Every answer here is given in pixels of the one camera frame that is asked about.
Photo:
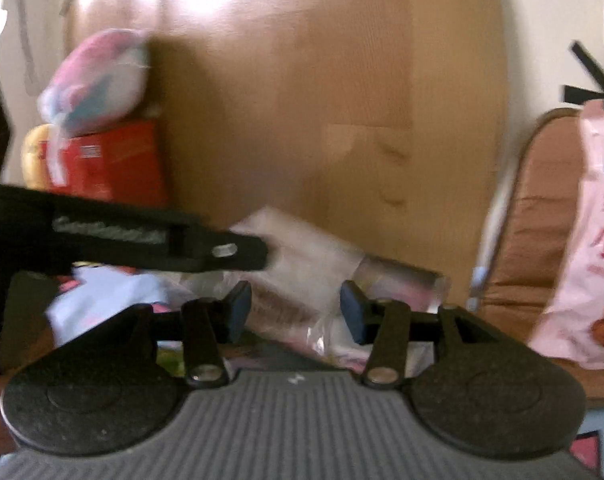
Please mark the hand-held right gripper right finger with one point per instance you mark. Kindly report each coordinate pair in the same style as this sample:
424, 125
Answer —
352, 312

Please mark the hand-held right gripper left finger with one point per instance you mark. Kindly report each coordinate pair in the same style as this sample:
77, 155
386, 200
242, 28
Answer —
238, 310

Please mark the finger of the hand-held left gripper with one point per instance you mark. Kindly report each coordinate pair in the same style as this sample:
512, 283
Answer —
239, 254

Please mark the white and blue snack packet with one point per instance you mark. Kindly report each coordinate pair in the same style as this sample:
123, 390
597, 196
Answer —
112, 295

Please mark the red cardboard box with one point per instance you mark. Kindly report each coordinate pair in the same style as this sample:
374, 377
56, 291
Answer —
124, 165

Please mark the yellow snack packet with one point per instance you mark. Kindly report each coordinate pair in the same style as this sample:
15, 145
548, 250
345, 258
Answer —
32, 160

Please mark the pastel pink and blue bag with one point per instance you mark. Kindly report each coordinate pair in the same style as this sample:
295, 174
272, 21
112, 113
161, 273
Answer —
99, 82

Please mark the brown cushioned chair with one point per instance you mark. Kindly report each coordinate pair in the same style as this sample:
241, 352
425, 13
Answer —
537, 220

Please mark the pink plastic bag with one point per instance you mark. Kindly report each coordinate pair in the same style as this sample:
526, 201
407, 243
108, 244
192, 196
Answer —
582, 270

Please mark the light blue printed cloth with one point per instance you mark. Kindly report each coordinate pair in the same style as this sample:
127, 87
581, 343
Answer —
602, 430

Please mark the black tape strip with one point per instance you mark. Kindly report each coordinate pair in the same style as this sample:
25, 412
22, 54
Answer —
589, 62
582, 94

